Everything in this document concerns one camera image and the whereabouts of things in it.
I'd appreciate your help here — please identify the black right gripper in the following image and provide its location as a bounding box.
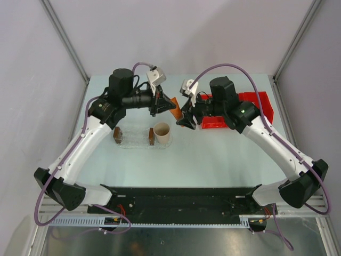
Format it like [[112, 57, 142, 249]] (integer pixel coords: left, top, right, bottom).
[[176, 92, 225, 130]]

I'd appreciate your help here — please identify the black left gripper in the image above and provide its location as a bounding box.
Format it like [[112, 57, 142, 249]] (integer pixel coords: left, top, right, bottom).
[[122, 83, 176, 117]]

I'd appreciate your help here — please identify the orange toothpaste tube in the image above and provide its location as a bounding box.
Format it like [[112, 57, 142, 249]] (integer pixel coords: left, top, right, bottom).
[[170, 97, 183, 121]]

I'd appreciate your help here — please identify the red plastic organizer bin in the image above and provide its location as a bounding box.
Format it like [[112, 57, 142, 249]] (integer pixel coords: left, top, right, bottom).
[[201, 91, 274, 129]]

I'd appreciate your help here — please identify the beige cup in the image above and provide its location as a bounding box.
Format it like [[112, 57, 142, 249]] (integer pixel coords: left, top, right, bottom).
[[153, 122, 171, 145]]

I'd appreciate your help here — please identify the clear acrylic toothbrush stand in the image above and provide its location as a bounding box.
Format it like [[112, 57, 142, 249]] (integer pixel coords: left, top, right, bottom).
[[113, 125, 155, 148]]

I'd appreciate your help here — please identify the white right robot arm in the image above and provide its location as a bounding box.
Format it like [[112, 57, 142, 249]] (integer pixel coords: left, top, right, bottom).
[[177, 77, 328, 214]]

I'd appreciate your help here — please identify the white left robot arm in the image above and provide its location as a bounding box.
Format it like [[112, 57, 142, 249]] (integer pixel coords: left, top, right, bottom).
[[34, 67, 175, 213]]

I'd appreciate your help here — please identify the clear oval glass tray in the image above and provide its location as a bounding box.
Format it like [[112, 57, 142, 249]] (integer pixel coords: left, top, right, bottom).
[[113, 125, 173, 149]]

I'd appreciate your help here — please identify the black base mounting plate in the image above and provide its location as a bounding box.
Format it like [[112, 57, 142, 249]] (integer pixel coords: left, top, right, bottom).
[[87, 186, 279, 225]]

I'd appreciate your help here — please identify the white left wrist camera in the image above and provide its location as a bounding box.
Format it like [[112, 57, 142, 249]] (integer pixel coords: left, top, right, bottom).
[[146, 66, 166, 96]]

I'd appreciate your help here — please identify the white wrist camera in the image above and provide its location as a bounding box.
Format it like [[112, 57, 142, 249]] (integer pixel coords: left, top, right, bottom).
[[180, 79, 199, 107], [146, 66, 166, 96]]

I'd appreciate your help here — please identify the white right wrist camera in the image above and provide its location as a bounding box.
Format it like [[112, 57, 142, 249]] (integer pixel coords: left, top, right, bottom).
[[180, 79, 199, 107]]

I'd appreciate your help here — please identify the white slotted cable duct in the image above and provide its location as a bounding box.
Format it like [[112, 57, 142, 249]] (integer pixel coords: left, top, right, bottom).
[[50, 215, 267, 228]]

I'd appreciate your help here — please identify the left aluminium frame post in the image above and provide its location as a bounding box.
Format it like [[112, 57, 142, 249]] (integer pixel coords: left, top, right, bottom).
[[39, 0, 90, 84]]

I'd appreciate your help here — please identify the aluminium frame post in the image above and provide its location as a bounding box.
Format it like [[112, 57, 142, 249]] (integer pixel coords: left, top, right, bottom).
[[39, 0, 90, 84], [272, 0, 325, 82]]

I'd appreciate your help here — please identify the right aluminium frame post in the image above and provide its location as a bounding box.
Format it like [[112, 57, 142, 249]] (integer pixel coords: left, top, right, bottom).
[[272, 0, 325, 82]]

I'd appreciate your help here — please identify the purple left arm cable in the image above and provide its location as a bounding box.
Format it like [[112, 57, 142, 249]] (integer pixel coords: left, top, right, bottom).
[[34, 62, 157, 241]]

